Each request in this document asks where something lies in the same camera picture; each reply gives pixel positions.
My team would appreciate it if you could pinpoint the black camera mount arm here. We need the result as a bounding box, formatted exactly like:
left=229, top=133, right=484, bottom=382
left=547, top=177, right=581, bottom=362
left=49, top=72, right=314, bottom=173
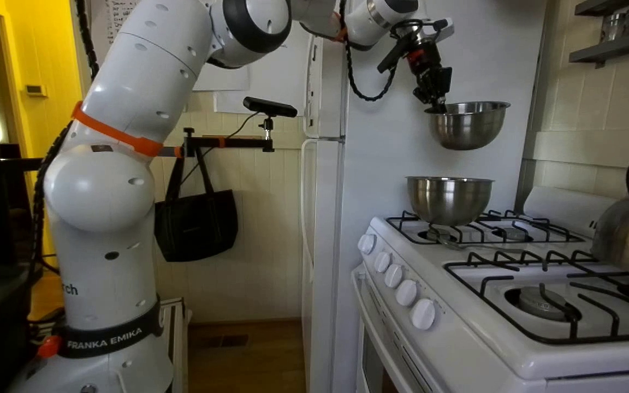
left=172, top=115, right=273, bottom=157

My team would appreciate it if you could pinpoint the large steel mixing bowl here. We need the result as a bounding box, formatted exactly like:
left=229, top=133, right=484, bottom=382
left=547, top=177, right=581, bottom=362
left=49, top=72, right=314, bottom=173
left=405, top=177, right=493, bottom=225

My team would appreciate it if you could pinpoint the small steel bowl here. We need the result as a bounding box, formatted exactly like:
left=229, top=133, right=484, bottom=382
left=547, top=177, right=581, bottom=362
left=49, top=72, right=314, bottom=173
left=428, top=100, right=508, bottom=151

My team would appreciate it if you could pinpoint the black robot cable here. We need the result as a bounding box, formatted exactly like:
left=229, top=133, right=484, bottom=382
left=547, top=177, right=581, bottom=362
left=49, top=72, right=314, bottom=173
left=338, top=0, right=401, bottom=104

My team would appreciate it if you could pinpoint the white gas stove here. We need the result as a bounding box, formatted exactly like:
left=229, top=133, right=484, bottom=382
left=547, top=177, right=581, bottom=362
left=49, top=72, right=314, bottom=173
left=352, top=188, right=629, bottom=393

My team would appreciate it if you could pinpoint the white refrigerator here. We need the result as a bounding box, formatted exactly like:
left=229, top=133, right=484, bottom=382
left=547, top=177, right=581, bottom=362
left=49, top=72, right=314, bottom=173
left=295, top=0, right=547, bottom=393

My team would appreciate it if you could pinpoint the black burner grate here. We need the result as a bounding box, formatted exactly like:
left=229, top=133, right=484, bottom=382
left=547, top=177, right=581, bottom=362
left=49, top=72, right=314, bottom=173
left=446, top=252, right=629, bottom=344
left=387, top=210, right=581, bottom=246

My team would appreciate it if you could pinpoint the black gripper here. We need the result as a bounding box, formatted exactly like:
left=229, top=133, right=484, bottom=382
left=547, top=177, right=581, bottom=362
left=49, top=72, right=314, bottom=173
left=377, top=18, right=453, bottom=114

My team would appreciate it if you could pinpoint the black tote bag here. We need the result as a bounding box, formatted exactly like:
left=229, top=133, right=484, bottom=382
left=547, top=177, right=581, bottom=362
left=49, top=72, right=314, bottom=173
left=154, top=159, right=237, bottom=263

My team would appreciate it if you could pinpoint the left black burner grate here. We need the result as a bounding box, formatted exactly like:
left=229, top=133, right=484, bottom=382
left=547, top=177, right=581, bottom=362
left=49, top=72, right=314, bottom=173
left=387, top=210, right=581, bottom=246

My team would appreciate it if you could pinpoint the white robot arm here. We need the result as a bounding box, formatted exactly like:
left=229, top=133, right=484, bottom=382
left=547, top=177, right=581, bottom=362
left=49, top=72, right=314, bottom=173
left=7, top=0, right=451, bottom=393

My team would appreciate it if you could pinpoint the right black burner grate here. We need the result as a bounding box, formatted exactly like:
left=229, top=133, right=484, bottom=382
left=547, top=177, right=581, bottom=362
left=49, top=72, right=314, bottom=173
left=446, top=252, right=629, bottom=344

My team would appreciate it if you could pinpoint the black stereo camera bar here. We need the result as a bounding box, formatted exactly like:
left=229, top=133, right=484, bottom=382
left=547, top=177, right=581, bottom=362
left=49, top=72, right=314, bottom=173
left=243, top=96, right=297, bottom=117

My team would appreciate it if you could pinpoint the dark wall shelf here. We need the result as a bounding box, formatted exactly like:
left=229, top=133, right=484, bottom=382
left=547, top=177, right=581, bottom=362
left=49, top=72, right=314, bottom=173
left=570, top=0, right=629, bottom=66

